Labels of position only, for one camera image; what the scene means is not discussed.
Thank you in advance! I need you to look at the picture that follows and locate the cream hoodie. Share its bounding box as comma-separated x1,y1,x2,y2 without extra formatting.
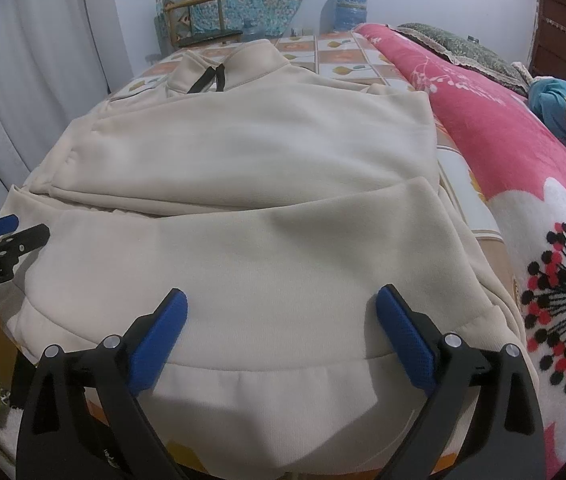
0,37,526,480

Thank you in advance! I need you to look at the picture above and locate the pink floral blanket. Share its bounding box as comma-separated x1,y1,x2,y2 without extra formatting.
355,22,566,480

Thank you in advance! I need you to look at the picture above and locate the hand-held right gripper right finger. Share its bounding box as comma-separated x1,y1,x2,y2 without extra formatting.
375,284,546,480

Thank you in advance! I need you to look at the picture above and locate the white curtain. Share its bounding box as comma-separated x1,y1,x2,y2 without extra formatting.
0,0,131,198

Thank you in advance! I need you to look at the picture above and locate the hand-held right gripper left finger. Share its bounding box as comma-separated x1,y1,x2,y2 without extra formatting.
15,287,188,480

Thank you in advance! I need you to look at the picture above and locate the wooden chair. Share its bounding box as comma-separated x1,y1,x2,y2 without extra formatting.
162,0,244,52

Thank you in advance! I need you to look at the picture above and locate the tile print bed sheet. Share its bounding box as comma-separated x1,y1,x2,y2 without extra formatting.
0,32,521,480

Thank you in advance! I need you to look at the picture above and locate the grey-green patterned pillow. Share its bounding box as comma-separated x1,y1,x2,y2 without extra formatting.
397,22,532,95

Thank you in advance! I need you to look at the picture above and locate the blue water jug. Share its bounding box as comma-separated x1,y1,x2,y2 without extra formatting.
334,0,370,34

